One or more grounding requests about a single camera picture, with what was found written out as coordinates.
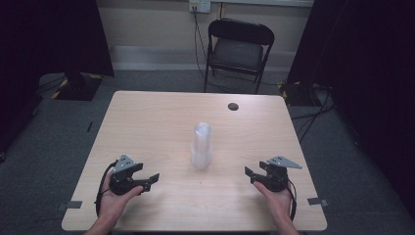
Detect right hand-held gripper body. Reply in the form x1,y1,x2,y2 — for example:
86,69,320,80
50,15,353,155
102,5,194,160
260,155,302,193

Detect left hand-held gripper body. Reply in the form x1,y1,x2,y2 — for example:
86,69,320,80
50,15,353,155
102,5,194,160
109,154,137,196

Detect clear plastic bottle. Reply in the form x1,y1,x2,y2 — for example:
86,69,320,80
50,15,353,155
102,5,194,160
190,121,214,171

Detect person's left hand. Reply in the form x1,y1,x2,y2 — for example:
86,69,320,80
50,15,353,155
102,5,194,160
97,177,145,226

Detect person's right hand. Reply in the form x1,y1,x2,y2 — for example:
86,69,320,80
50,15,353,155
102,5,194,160
253,181,294,225

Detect grey tape strip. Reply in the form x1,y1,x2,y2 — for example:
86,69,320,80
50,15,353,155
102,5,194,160
56,200,83,212
306,197,330,208

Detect black stand base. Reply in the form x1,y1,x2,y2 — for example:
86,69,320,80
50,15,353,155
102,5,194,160
279,79,324,108
51,71,105,102

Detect black folding chair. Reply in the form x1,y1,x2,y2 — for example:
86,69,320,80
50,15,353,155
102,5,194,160
203,18,276,95

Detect black curtain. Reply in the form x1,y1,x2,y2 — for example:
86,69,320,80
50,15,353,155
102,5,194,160
286,0,415,210
0,0,115,155

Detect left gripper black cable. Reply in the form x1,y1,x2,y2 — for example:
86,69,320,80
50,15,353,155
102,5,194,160
94,161,119,217

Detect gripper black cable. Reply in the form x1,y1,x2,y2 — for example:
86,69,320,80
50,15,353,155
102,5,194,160
94,161,119,217
286,178,299,223

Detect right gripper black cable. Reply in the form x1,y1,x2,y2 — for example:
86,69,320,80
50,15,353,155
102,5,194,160
286,178,299,223

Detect black floor cables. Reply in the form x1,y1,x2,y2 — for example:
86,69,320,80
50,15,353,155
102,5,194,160
291,83,337,145

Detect black wall socket cable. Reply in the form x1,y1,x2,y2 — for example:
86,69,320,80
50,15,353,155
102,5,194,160
192,7,209,80

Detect white wall socket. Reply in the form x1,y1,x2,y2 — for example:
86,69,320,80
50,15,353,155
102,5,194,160
188,0,212,15

